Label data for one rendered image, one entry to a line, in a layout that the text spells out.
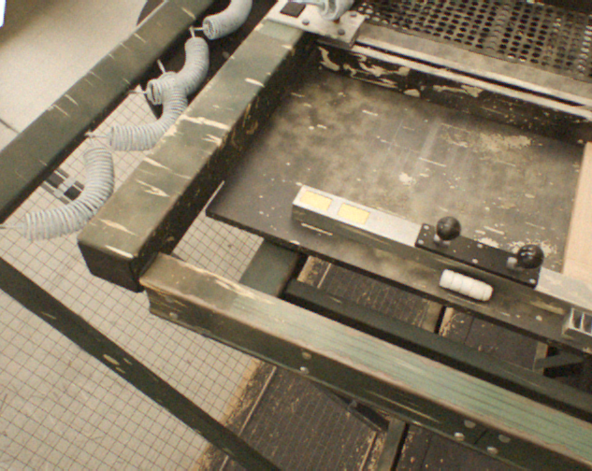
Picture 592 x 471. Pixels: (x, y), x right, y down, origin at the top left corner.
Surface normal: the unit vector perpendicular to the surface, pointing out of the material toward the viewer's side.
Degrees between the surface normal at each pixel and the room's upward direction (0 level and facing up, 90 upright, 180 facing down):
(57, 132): 90
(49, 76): 90
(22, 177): 90
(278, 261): 57
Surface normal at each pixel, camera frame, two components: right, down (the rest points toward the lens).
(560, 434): 0.04, -0.60
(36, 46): 0.49, -0.25
